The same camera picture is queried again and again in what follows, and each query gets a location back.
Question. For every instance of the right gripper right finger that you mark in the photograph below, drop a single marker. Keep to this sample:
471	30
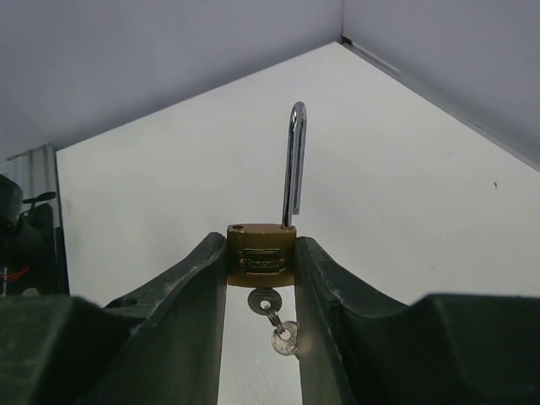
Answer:
360	346

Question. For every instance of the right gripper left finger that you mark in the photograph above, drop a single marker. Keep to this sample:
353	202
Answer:
159	344

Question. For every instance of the keys of padlock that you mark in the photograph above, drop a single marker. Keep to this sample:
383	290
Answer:
268	302

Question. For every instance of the brass padlock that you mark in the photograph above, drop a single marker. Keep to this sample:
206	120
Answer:
262	255

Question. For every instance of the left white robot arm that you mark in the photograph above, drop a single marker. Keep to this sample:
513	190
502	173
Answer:
33	260

